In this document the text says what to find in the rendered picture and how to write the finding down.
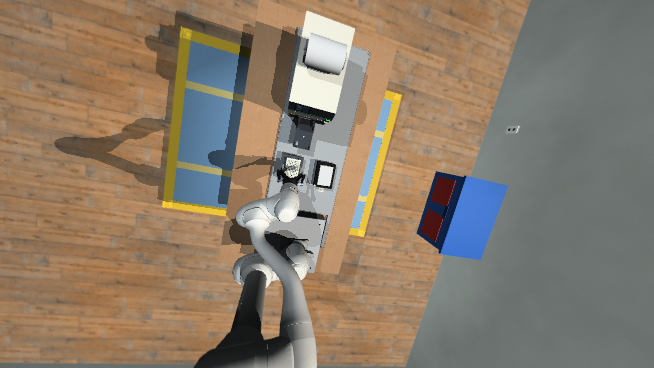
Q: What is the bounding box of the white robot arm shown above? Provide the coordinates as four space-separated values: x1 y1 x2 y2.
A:
194 183 317 368

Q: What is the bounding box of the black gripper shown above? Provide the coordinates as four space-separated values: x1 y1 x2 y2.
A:
277 164 305 186

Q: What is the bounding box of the white cylinder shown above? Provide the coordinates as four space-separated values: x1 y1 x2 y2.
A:
304 32 348 76

